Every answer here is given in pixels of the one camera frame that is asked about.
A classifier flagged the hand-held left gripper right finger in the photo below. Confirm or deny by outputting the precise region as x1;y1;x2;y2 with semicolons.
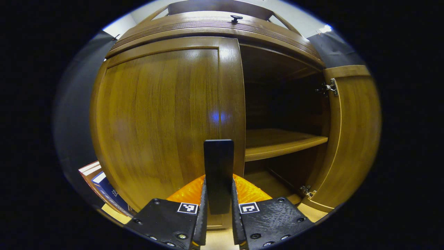
231;174;315;250

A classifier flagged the wooden shoe cabinet door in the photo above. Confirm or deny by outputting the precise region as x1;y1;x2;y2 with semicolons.
300;65;382;213
89;36;247;230

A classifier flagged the black door handle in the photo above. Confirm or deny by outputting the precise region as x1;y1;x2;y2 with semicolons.
204;139;234;215

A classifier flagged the wooden cabinet drawer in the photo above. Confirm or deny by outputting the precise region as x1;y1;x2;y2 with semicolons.
105;11;326;68

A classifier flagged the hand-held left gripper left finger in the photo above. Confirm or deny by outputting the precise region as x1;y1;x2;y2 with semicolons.
124;175;208;250

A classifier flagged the silver door hinge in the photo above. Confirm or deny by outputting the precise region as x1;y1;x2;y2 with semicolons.
300;185;317;199
315;78;339;97

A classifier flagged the brown leaning book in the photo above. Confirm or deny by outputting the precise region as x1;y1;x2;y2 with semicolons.
82;165;122;209

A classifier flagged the wooden inner shelf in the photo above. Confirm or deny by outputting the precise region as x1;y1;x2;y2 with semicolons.
245;128;328;162

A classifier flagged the blue leaning book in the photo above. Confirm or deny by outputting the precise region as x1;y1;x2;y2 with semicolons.
91;171;136;217

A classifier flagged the wooden double-door shoe cabinet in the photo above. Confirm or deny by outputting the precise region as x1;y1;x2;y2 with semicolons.
89;0;382;231

